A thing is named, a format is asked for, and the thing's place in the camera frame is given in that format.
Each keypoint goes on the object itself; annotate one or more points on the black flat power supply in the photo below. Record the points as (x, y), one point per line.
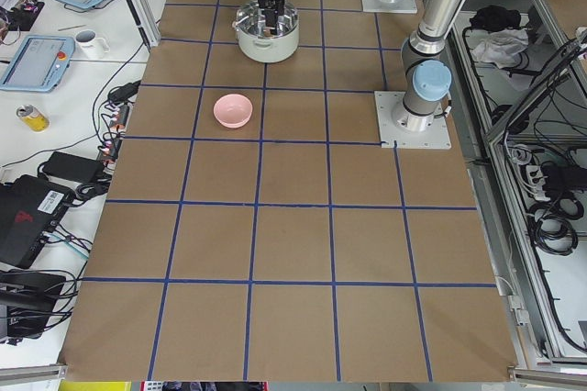
(71, 167)

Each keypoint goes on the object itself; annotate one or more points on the yellow drink can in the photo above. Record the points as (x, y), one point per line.
(33, 118)

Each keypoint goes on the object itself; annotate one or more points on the pink bowl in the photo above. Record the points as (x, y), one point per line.
(233, 110)

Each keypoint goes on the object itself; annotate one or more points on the white mug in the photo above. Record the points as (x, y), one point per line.
(92, 45)

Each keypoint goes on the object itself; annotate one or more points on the mint green electric pot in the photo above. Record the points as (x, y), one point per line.
(249, 24)

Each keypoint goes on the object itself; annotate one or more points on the white crumpled cloth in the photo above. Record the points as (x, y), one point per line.
(502, 48)

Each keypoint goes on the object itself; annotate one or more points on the blue teach pendant near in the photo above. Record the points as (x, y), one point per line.
(39, 64)

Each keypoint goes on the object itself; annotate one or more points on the black device bottom left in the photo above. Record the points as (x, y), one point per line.
(28, 303)

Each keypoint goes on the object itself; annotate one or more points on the black crumpled cloth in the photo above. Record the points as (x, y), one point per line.
(495, 18)

